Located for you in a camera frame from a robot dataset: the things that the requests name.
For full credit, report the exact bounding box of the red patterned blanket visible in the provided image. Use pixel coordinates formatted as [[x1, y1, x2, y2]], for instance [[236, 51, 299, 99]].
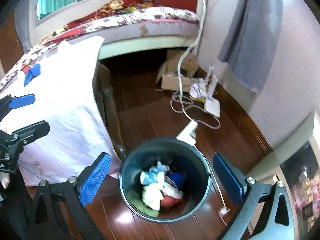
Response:
[[42, 0, 160, 41]]

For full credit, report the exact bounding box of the beige nightstand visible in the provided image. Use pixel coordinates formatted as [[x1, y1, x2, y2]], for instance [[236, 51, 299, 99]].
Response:
[[247, 111, 319, 239]]

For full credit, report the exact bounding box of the clear plastic bag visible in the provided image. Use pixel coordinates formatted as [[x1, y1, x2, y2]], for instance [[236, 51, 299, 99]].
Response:
[[162, 181, 183, 199]]

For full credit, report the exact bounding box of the grey curtain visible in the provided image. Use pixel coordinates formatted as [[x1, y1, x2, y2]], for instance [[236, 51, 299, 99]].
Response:
[[217, 0, 283, 94], [14, 0, 32, 53]]

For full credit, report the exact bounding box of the white cable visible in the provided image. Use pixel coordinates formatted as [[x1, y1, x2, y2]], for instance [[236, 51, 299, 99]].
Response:
[[170, 0, 231, 225]]

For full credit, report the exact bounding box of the white tissue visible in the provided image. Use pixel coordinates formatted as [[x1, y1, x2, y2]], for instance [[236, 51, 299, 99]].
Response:
[[149, 161, 170, 173]]

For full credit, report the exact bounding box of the blue round paper bowl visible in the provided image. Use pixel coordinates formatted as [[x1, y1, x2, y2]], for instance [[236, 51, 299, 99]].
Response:
[[168, 172, 186, 189]]

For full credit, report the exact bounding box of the person left hand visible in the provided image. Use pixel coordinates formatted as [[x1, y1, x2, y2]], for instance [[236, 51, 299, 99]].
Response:
[[0, 172, 10, 189]]

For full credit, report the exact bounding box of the red plastic bag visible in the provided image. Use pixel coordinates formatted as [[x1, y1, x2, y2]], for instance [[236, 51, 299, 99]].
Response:
[[160, 196, 183, 209]]

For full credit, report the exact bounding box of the brown wooden door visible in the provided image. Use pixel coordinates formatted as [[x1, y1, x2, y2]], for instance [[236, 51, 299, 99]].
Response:
[[0, 12, 23, 73]]

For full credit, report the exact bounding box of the cardboard box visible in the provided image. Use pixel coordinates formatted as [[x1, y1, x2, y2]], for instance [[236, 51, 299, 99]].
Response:
[[155, 50, 199, 93]]

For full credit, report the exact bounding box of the grey curtain right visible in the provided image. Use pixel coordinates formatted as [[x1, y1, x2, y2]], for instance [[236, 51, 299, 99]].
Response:
[[217, 0, 283, 94]]

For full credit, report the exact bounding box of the black trash bin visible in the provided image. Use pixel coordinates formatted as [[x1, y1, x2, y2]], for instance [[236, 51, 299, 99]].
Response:
[[119, 138, 212, 223]]

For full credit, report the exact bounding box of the grey curtain left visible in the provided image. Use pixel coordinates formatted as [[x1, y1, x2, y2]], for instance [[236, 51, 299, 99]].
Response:
[[14, 0, 32, 53]]

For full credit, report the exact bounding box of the beige paper bag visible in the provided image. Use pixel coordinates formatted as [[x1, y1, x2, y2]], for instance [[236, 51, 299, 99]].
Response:
[[142, 183, 164, 211]]

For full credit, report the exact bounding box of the white wifi router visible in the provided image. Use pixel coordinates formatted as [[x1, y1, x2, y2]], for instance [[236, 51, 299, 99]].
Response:
[[189, 66, 220, 118]]

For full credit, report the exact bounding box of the bed with floral sheet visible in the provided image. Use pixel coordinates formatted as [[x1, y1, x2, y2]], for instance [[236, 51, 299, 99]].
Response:
[[1, 7, 200, 89]]

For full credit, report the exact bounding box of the red paper cup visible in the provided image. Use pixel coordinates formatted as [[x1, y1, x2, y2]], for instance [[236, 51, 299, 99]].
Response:
[[21, 64, 32, 74]]

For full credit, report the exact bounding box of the blue cloth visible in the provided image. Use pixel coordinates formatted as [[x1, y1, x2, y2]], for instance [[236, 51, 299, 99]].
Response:
[[24, 63, 41, 87]]

